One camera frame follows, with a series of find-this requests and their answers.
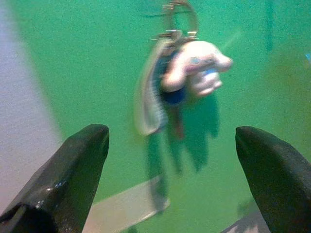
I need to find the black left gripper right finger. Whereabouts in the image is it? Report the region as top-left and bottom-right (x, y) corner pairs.
(235, 125), (311, 233)

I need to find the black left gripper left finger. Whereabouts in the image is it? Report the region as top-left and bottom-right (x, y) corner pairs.
(0, 123), (110, 233)

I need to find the grey tape strip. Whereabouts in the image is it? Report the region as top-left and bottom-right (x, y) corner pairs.
(82, 174), (171, 233)

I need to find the green wall board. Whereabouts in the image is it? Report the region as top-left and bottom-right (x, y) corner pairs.
(9, 0), (311, 233)

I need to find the white plush dog keychain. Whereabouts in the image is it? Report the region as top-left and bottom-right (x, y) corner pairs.
(133, 0), (234, 141)

